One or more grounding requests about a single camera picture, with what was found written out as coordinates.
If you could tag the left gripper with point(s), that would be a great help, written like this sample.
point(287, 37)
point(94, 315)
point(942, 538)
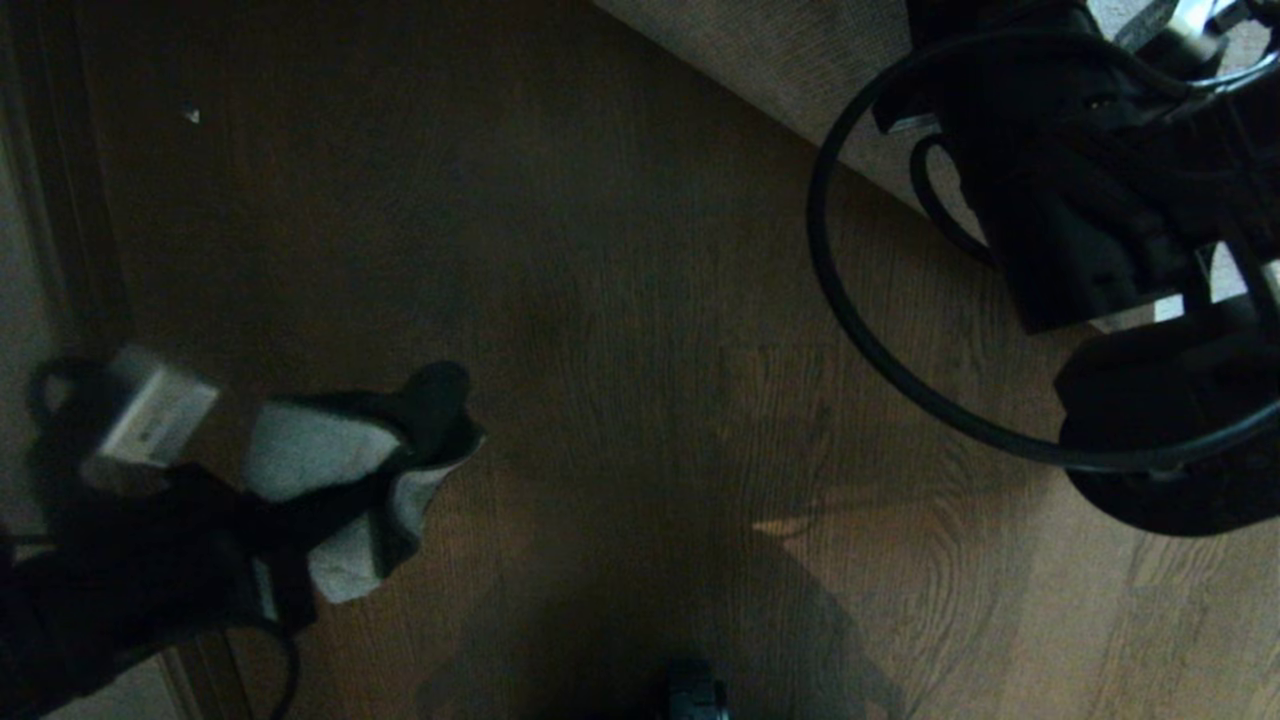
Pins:
point(170, 550)

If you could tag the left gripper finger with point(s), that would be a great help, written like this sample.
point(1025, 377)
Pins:
point(438, 400)

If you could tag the grey cloth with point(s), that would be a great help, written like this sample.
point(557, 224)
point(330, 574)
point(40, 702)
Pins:
point(310, 450)

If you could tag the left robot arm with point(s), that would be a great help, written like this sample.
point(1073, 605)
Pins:
point(50, 645)

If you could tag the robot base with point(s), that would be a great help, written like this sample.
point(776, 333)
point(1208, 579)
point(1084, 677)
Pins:
point(696, 695)

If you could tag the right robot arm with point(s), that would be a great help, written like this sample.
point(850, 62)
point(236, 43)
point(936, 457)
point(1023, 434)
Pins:
point(1100, 200)

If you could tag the dark wooden baseboard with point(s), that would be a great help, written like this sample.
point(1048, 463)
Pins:
point(75, 200)

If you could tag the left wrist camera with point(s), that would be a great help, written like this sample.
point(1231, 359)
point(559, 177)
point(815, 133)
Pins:
point(150, 418)

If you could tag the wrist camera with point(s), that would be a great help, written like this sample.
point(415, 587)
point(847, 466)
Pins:
point(1190, 18)
point(150, 418)

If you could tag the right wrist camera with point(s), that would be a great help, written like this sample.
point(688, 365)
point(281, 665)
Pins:
point(1190, 18)

